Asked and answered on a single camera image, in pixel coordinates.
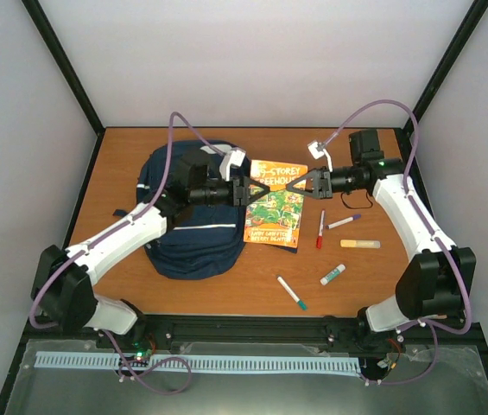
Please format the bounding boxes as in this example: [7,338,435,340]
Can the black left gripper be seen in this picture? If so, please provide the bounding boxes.
[192,176,270,208]

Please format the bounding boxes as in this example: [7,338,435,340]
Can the orange Treehouse paperback book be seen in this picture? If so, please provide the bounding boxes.
[244,160,308,253]

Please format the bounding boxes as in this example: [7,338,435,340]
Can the navy blue student backpack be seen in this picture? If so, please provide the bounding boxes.
[136,140,246,280]

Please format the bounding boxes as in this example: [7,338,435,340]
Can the green capped white marker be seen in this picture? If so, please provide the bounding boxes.
[276,275,307,310]

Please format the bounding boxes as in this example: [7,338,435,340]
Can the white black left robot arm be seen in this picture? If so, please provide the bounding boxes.
[29,148,270,348]

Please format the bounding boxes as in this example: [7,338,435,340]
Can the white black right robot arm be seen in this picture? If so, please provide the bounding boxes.
[286,130,476,342]

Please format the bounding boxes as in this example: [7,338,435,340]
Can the purple capped white marker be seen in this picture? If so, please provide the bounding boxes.
[325,214,362,230]

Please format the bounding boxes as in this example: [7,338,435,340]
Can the red capped white marker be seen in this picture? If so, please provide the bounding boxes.
[315,208,326,249]

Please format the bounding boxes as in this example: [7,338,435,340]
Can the yellow highlighter pen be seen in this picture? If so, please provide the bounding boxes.
[340,239,381,249]

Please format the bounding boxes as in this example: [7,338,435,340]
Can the green white glue stick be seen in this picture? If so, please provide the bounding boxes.
[320,264,346,285]

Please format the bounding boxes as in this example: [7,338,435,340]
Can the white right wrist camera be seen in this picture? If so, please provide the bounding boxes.
[307,141,333,172]

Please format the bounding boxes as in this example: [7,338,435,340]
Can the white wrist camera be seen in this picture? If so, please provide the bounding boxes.
[307,141,333,172]
[219,147,246,182]

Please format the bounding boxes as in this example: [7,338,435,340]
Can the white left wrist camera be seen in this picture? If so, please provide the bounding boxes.
[219,147,246,182]

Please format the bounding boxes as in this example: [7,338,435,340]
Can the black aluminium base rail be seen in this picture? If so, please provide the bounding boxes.
[22,315,487,356]

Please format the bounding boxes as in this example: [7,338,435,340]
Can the black right frame post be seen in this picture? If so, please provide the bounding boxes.
[413,0,488,122]

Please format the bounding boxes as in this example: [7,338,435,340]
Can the black frame post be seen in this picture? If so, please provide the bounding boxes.
[413,0,488,122]
[22,0,105,135]

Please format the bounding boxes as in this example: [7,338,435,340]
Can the metal front base plate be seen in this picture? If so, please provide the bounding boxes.
[3,341,488,414]

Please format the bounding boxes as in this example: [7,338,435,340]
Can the light blue slotted cable duct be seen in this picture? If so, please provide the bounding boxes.
[34,351,361,376]

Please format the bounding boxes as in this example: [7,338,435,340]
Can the black left frame post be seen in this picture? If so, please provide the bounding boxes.
[22,0,105,135]

